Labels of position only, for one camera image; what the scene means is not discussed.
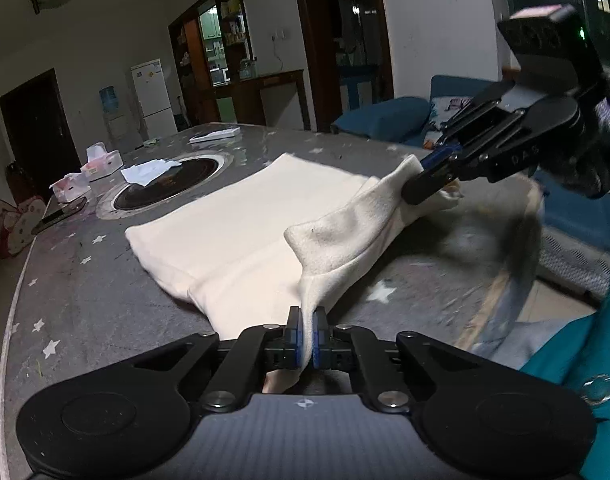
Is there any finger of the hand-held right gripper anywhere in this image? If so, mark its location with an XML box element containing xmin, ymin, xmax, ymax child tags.
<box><xmin>400</xmin><ymin>114</ymin><xmax>537</xmax><ymax>206</ymax></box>
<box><xmin>419</xmin><ymin>90</ymin><xmax>526</xmax><ymax>173</ymax></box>

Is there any round black built-in cooktop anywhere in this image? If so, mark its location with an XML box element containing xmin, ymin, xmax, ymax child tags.
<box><xmin>96</xmin><ymin>152</ymin><xmax>234</xmax><ymax>220</ymax></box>

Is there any large pink white tissue box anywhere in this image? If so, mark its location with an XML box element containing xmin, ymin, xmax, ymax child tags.
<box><xmin>80</xmin><ymin>142</ymin><xmax>124</xmax><ymax>182</ymax></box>

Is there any dark wooden display cabinet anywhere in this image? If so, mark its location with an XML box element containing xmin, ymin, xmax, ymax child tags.
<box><xmin>168</xmin><ymin>0</ymin><xmax>267</xmax><ymax>130</ymax></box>

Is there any water dispenser with blue bottle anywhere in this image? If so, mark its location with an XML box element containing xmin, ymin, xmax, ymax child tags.
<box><xmin>98</xmin><ymin>85</ymin><xmax>131</xmax><ymax>142</ymax></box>

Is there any person's right hand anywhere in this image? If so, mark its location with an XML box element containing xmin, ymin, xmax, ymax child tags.
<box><xmin>532</xmin><ymin>125</ymin><xmax>610</xmax><ymax>200</ymax></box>

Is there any black smartphone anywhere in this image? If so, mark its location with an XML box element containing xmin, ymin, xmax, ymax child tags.
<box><xmin>32</xmin><ymin>197</ymin><xmax>88</xmax><ymax>235</ymax></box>

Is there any crumpled white tissue paper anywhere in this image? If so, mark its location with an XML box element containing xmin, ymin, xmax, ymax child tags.
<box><xmin>121</xmin><ymin>158</ymin><xmax>184</xmax><ymax>184</ymax></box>

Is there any grey star-patterned tablecloth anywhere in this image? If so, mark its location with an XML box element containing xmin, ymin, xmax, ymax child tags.
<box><xmin>0</xmin><ymin>124</ymin><xmax>547</xmax><ymax>480</ymax></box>

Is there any grey quilted mat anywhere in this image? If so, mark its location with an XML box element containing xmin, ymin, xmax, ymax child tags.
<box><xmin>534</xmin><ymin>232</ymin><xmax>610</xmax><ymax>303</ymax></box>

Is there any white refrigerator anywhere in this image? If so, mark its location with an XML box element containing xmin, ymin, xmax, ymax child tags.
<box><xmin>130</xmin><ymin>58</ymin><xmax>179</xmax><ymax>142</ymax></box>

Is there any grey-blue cloth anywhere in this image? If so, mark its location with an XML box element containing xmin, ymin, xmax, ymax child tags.
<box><xmin>459</xmin><ymin>317</ymin><xmax>594</xmax><ymax>372</ymax></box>

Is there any dark wooden door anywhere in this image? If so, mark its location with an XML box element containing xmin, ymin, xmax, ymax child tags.
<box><xmin>0</xmin><ymin>68</ymin><xmax>82</xmax><ymax>202</ymax></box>

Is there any patterned white pillow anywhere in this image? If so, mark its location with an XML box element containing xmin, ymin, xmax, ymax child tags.
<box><xmin>424</xmin><ymin>95</ymin><xmax>487</xmax><ymax>150</ymax></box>

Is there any dark wooden door frame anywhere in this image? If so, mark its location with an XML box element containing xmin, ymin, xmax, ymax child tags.
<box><xmin>289</xmin><ymin>0</ymin><xmax>397</xmax><ymax>134</ymax></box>

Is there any small pink white tissue box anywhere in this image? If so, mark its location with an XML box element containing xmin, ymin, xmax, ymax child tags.
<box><xmin>50</xmin><ymin>172</ymin><xmax>92</xmax><ymax>204</ymax></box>

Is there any dark wooden counter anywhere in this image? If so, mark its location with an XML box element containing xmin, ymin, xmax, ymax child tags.
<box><xmin>211</xmin><ymin>69</ymin><xmax>312</xmax><ymax>132</ymax></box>

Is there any flat white box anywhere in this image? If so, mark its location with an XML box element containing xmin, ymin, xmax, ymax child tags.
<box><xmin>190</xmin><ymin>128</ymin><xmax>242</xmax><ymax>144</ymax></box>

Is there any blue cushion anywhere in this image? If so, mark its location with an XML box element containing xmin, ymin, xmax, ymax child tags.
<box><xmin>330</xmin><ymin>95</ymin><xmax>432</xmax><ymax>144</ymax></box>

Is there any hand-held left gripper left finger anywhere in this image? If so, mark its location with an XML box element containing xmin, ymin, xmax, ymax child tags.
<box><xmin>129</xmin><ymin>306</ymin><xmax>304</xmax><ymax>412</ymax></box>

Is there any cream knit garment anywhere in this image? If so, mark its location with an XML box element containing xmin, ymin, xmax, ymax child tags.
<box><xmin>125</xmin><ymin>152</ymin><xmax>461</xmax><ymax>396</ymax></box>

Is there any person's teal clothing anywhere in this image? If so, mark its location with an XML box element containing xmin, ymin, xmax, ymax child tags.
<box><xmin>517</xmin><ymin>304</ymin><xmax>610</xmax><ymax>480</ymax></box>

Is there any blue sofa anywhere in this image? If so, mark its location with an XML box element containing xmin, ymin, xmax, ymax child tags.
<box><xmin>424</xmin><ymin>75</ymin><xmax>610</xmax><ymax>292</ymax></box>

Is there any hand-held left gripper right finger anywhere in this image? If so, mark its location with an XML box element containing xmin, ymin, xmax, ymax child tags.
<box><xmin>312</xmin><ymin>308</ymin><xmax>487</xmax><ymax>412</ymax></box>

